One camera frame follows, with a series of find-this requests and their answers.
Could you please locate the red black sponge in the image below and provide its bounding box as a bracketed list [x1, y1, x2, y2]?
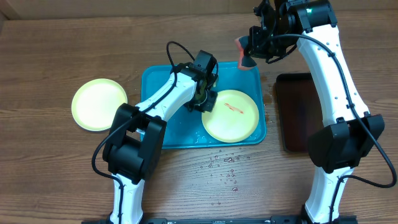
[234, 36, 257, 70]

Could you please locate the yellow-green plate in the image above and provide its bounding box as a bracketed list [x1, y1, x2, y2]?
[201, 90, 259, 143]
[71, 78, 127, 132]

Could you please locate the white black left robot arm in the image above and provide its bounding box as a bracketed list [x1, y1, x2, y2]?
[99, 51, 218, 223]

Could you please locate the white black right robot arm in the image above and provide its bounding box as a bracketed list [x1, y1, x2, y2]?
[236, 1, 384, 223]

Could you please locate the teal plastic tray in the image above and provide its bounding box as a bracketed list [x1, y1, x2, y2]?
[141, 62, 267, 149]

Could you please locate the black water tray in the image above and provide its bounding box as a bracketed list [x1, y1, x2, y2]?
[275, 73, 323, 153]

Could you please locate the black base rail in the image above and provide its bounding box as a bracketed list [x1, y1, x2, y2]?
[81, 215, 358, 224]

